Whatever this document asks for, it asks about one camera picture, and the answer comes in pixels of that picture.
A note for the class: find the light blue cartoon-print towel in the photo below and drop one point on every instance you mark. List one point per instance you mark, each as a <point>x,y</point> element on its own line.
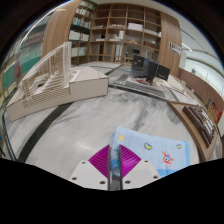
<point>150,146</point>

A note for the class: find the low white architectural model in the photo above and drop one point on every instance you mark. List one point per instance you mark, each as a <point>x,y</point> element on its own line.
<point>176,83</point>

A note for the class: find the bookshelf with green books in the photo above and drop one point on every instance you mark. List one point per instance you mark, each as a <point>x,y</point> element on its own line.
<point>23,56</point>

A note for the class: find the wooden shelf unit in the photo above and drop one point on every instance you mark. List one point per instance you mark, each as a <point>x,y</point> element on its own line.
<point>116,30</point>

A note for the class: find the white stepped architectural model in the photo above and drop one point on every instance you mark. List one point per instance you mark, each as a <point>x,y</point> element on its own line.
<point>53,83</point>

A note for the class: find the wall poster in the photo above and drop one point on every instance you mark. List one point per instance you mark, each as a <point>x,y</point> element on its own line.
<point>175,48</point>

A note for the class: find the brown building model on wooden base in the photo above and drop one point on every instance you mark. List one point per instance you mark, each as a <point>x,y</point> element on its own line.
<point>196,123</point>

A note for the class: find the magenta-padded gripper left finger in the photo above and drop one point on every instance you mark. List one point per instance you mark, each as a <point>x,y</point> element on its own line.
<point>99,161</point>

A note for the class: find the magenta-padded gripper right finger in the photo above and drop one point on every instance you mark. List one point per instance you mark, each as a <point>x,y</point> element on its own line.
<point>129,161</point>

